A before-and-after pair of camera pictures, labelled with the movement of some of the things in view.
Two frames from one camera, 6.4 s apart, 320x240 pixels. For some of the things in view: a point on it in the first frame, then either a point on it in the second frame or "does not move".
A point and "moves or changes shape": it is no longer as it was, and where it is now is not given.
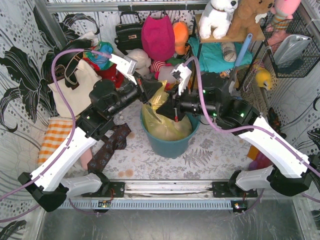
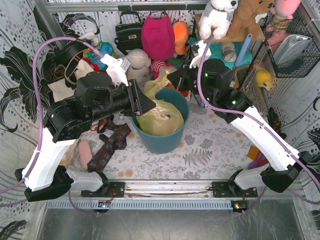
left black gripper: (142, 87) → (134, 97)
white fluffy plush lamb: (143, 61) does not move
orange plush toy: (181, 34) does not move
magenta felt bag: (158, 38) does not move
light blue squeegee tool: (247, 40) does not move
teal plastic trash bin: (172, 149) → (166, 144)
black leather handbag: (129, 36) does not move
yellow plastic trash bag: (160, 126) moves or changes shape
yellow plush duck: (263, 78) does not move
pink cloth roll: (85, 158) does not move
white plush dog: (216, 16) does not move
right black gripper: (175, 106) → (186, 79)
